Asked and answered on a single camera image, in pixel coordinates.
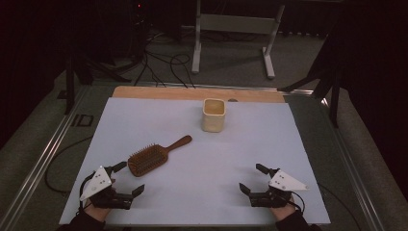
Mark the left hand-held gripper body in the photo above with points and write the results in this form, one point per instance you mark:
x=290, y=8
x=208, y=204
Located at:
x=100, y=184

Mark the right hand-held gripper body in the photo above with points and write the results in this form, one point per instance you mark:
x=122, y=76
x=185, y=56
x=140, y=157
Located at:
x=282, y=189

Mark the brown wooden hairbrush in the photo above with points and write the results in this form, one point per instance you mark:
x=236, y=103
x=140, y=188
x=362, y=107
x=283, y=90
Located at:
x=150, y=159

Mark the beige square cup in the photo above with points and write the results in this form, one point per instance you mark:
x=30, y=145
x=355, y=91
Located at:
x=213, y=118

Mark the person's right hand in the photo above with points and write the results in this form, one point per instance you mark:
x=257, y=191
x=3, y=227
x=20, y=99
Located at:
x=282, y=211

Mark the person's left hand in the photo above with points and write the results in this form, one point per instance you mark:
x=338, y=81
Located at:
x=96, y=212

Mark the white table mat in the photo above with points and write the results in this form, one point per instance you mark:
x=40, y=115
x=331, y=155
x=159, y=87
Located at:
x=198, y=179

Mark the black tripod stand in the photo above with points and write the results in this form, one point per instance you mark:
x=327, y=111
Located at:
x=333, y=93
x=71, y=83

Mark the white metal stand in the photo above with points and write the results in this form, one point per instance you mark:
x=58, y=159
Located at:
x=236, y=24

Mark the aluminium floor rail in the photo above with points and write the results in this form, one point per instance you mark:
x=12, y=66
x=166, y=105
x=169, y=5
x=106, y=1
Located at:
x=356, y=173
x=38, y=166

